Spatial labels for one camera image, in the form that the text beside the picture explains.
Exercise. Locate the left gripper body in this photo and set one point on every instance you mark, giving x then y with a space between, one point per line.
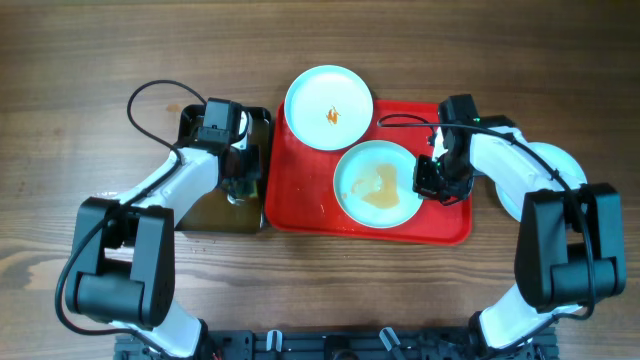
246 164

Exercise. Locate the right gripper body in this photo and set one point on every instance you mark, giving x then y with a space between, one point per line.
442 178

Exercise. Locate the white plate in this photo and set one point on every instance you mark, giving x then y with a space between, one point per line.
328 107
556 158
373 184

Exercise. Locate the green yellow sponge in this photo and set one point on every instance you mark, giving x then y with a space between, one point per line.
246 189

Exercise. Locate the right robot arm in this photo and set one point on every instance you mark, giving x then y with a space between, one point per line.
570 246

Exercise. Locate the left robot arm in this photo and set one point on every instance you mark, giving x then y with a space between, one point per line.
121 270

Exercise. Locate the red plastic tray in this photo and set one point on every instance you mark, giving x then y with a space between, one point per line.
300 197

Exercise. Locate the black water basin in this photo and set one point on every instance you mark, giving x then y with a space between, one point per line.
220 210

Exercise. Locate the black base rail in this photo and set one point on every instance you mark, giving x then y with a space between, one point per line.
433 343

